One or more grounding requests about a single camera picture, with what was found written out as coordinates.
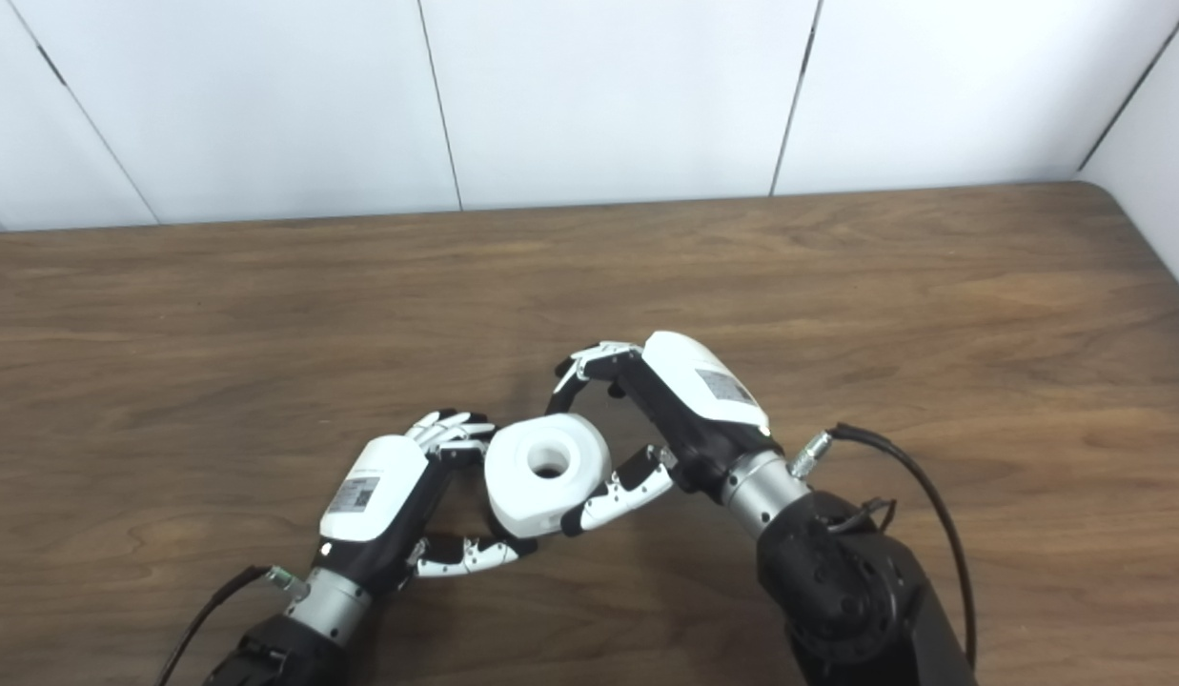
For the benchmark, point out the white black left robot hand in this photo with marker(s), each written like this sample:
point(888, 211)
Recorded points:
point(375, 491)

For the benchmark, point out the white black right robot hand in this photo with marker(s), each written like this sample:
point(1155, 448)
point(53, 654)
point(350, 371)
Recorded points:
point(703, 400)

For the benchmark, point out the round white piece with holes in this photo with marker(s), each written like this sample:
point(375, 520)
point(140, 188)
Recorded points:
point(522, 495)

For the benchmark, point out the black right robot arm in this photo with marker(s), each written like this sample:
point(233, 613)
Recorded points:
point(846, 591)

